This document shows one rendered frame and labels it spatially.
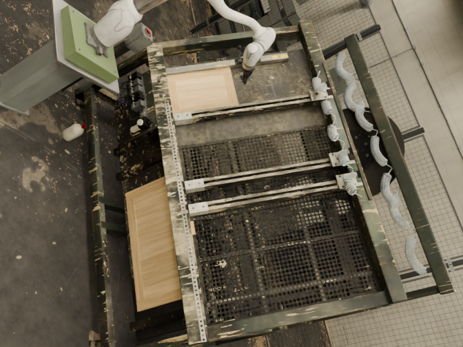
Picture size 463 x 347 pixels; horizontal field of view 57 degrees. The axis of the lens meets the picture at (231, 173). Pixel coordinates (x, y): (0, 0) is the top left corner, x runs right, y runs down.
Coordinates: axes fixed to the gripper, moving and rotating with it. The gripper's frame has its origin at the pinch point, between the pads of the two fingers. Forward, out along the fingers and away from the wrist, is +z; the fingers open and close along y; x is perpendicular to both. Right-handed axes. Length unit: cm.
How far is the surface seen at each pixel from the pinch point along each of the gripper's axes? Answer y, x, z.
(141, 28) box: -41, 72, -6
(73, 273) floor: -173, -41, 36
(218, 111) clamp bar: -28.9, -8.5, 4.4
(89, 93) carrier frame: -92, 81, 54
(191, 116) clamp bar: -46.9, -0.1, 5.1
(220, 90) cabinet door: -14.7, 7.7, 12.4
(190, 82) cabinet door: -29.4, 26.1, 14.5
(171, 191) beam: -89, -39, 2
